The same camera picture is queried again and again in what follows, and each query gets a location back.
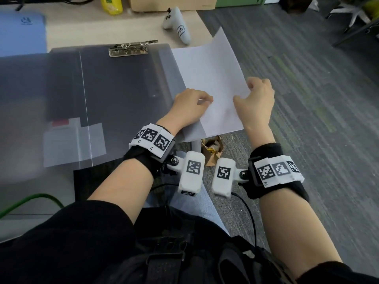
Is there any person's right hand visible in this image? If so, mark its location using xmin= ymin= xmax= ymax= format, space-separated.
xmin=233 ymin=77 xmax=276 ymax=150

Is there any white paper bundle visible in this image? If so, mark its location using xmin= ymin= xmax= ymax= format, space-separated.
xmin=171 ymin=26 xmax=252 ymax=139

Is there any person's right leg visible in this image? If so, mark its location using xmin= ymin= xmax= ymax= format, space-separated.
xmin=171 ymin=150 xmax=229 ymax=234

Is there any person's left leg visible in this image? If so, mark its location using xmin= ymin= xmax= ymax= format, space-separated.
xmin=143 ymin=186 xmax=178 ymax=209

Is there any white game controller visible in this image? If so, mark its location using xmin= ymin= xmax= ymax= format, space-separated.
xmin=162 ymin=7 xmax=191 ymax=46

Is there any person's left hand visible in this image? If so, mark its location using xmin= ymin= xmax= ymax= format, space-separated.
xmin=156 ymin=88 xmax=214 ymax=136

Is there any cardboard box black logo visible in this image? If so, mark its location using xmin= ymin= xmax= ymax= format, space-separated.
xmin=127 ymin=0 xmax=218 ymax=12

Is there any yellow drink bottle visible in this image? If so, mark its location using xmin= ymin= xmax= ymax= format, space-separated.
xmin=99 ymin=0 xmax=124 ymax=16

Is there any green cable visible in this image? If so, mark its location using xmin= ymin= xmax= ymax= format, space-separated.
xmin=0 ymin=193 xmax=64 ymax=219

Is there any person's black shirt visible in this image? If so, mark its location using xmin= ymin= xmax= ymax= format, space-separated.
xmin=0 ymin=201 xmax=379 ymax=284

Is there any black camera cable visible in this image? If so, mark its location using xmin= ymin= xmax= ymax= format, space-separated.
xmin=231 ymin=191 xmax=257 ymax=249
xmin=149 ymin=182 xmax=180 ymax=192

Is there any person's leg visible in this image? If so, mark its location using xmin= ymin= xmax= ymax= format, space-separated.
xmin=143 ymin=186 xmax=178 ymax=209
xmin=171 ymin=150 xmax=229 ymax=234

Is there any black chest harness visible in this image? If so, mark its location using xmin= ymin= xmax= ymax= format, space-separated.
xmin=94 ymin=205 xmax=296 ymax=284

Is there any person's right forearm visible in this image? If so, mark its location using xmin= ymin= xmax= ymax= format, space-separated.
xmin=259 ymin=189 xmax=343 ymax=278

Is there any gray blue folder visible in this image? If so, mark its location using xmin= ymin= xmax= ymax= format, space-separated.
xmin=0 ymin=11 xmax=48 ymax=58

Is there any black bag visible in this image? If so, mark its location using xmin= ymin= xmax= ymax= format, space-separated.
xmin=280 ymin=0 xmax=314 ymax=14

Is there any black marker wrist strap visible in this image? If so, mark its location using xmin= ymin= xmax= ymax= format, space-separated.
xmin=123 ymin=123 xmax=177 ymax=179
xmin=241 ymin=142 xmax=310 ymax=203

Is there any brown paper bag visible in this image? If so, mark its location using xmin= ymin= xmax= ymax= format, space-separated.
xmin=201 ymin=136 xmax=224 ymax=166

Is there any gray translucent clip folder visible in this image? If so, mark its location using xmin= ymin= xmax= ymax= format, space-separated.
xmin=0 ymin=39 xmax=208 ymax=187

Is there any person's left forearm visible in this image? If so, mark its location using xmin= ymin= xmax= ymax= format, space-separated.
xmin=88 ymin=159 xmax=154 ymax=224

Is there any white office chair base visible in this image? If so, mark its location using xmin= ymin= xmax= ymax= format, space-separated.
xmin=325 ymin=0 xmax=379 ymax=46

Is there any green cabinet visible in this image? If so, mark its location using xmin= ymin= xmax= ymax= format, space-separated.
xmin=215 ymin=0 xmax=267 ymax=9

